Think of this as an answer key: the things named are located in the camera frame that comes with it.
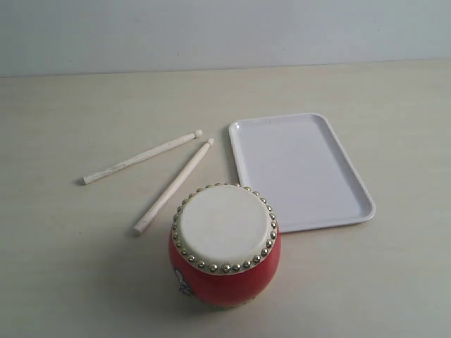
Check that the white wooden drumstick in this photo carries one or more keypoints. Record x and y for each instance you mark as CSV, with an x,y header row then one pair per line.
x,y
140,157
147,218

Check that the white plastic tray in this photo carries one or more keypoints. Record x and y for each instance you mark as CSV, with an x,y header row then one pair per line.
x,y
299,165

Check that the red small drum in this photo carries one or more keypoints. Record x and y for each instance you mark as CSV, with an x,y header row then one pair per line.
x,y
224,245

